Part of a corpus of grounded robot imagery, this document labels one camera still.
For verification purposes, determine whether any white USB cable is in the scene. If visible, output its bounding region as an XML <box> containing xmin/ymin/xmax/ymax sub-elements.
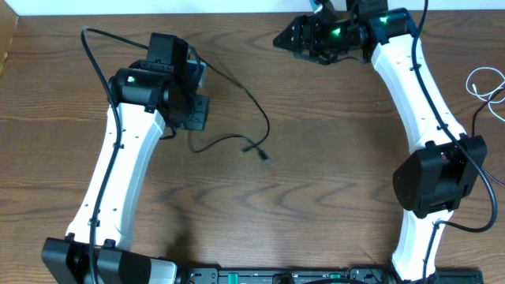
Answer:
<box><xmin>465</xmin><ymin>65</ymin><xmax>505</xmax><ymax>123</ymax></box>

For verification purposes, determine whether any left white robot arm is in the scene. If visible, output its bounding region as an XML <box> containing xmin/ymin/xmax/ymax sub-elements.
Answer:
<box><xmin>42</xmin><ymin>33</ymin><xmax>209</xmax><ymax>283</ymax></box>

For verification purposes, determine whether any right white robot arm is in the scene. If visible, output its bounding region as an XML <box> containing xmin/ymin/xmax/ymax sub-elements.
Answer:
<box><xmin>273</xmin><ymin>1</ymin><xmax>487</xmax><ymax>283</ymax></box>

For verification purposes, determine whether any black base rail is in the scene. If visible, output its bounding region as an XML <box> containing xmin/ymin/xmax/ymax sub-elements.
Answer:
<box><xmin>173</xmin><ymin>266</ymin><xmax>486</xmax><ymax>284</ymax></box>

